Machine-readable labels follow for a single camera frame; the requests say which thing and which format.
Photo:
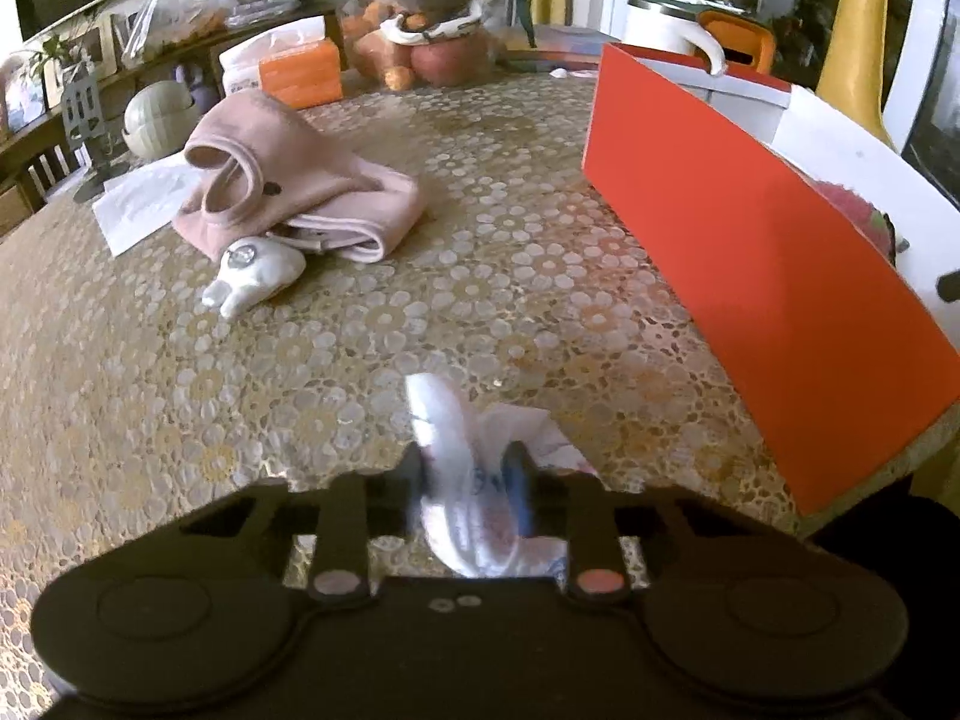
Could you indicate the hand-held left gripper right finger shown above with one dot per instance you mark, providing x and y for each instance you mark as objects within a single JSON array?
[{"x": 519, "y": 489}]

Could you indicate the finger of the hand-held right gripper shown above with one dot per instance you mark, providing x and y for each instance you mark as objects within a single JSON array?
[{"x": 949, "y": 283}]

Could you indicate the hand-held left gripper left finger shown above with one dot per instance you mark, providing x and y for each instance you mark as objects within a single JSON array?
[{"x": 411, "y": 481}]

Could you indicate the patterned white face mask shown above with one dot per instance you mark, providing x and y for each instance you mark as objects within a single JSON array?
[{"x": 472, "y": 465}]

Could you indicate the pink plush toy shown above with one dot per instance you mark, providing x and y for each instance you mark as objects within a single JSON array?
[{"x": 855, "y": 217}]

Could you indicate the red cardboard box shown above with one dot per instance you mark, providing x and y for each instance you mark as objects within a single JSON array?
[{"x": 735, "y": 255}]

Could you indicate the yellow giraffe figure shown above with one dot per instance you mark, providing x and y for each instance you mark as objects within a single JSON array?
[{"x": 855, "y": 37}]

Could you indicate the pink cloth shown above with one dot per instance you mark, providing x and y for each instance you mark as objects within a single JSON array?
[{"x": 315, "y": 180}]

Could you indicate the orange and green holder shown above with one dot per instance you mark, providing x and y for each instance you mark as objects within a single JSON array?
[{"x": 742, "y": 41}]

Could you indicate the white mug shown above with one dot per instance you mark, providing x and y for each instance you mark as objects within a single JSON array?
[{"x": 660, "y": 26}]

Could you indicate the white paper sheet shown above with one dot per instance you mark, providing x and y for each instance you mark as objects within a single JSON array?
[{"x": 135, "y": 202}]

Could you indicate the orange tissue box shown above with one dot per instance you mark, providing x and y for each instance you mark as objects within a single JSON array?
[{"x": 296, "y": 71}]

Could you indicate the grey-green round container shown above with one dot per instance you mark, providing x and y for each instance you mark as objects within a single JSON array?
[{"x": 154, "y": 116}]

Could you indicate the purple kettlebell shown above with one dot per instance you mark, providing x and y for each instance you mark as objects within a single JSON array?
[{"x": 196, "y": 86}]

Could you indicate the stack of books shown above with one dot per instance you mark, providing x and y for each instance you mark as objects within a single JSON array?
[{"x": 562, "y": 41}]

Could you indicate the plastic bag of fruit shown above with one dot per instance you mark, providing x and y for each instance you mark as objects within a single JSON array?
[{"x": 420, "y": 7}]

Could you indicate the white router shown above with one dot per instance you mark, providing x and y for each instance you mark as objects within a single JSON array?
[{"x": 49, "y": 172}]

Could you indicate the clear bag of oranges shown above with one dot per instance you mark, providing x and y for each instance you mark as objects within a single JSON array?
[{"x": 172, "y": 22}]

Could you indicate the small potted plant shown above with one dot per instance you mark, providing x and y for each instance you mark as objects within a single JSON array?
[{"x": 45, "y": 52}]

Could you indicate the large photo frame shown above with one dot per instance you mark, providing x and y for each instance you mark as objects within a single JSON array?
[{"x": 82, "y": 64}]

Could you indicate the small photo frame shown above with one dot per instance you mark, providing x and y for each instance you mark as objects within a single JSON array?
[{"x": 19, "y": 101}]

